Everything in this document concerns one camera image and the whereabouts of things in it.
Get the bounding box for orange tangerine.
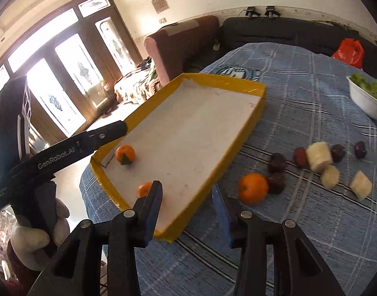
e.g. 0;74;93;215
237;173;269;205

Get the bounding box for small orange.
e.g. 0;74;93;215
136;182;153;199

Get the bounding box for orange with green leaf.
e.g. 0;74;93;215
114;145;136;165

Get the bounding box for red jujube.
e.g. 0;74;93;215
293;147;308;168

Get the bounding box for large banana piece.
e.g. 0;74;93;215
306;142;333;173

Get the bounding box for left hand white glove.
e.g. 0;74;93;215
11;198;70;271

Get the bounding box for blue plaid tablecloth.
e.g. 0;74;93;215
80;43;377;295

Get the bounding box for wooden glass door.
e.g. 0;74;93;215
0;0;142;144

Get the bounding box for patterned covered bench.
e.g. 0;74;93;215
114;57;162;105

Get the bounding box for yellow edged white tray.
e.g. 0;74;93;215
90;74;267;242

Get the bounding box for white bowl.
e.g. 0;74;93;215
346;76;377;120

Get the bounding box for green leafy vegetables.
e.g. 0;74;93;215
350;74;377;99

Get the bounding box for maroon armchair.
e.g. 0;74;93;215
144;15;219;86

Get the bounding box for red plastic bag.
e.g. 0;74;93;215
332;38;365;69

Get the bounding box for black leather sofa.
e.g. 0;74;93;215
183;18;377;78

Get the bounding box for black clamp device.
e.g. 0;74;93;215
245;7;261;19
264;5;281;19

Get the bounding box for wall plaque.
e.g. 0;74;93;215
152;0;169;14

